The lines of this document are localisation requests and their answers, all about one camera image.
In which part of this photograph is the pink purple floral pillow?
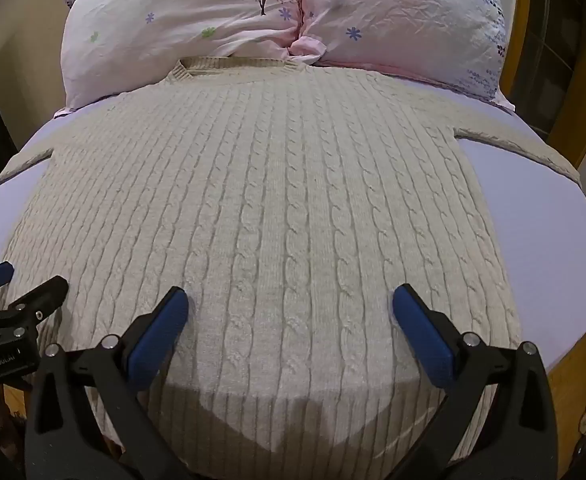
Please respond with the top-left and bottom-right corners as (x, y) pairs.
(290, 0), (516, 113)

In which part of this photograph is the cream cable knit sweater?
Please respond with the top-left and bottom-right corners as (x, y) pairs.
(0, 56), (582, 480)

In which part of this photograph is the lavender bed sheet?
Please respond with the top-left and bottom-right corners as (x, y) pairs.
(0, 80), (586, 376)

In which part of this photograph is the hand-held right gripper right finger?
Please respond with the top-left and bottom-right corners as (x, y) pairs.
(392, 283), (560, 480)

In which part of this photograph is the pink floral tree print pillow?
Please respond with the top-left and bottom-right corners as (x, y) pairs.
(61, 0), (308, 111)

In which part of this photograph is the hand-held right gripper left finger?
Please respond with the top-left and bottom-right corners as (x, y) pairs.
(25, 286), (190, 480)

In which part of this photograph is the wooden bed frame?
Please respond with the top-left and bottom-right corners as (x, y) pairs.
(503, 0), (586, 376)

